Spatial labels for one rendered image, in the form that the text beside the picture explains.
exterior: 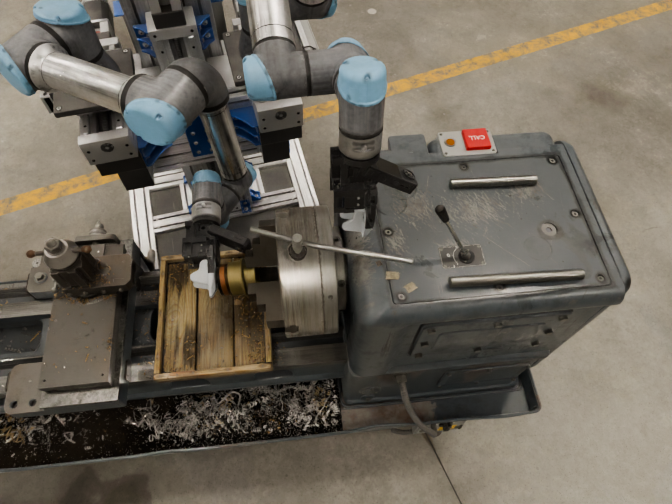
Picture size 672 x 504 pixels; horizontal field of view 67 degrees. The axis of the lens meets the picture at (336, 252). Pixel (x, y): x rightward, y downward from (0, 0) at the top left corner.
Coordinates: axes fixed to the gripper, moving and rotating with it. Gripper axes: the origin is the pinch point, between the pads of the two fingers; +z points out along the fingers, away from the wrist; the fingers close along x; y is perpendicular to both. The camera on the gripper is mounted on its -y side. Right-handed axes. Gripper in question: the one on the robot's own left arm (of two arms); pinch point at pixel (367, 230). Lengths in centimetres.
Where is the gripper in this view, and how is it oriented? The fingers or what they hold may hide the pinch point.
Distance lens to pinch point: 103.4
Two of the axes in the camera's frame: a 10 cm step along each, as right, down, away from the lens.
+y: -9.9, 0.8, -0.8
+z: 0.0, 6.9, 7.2
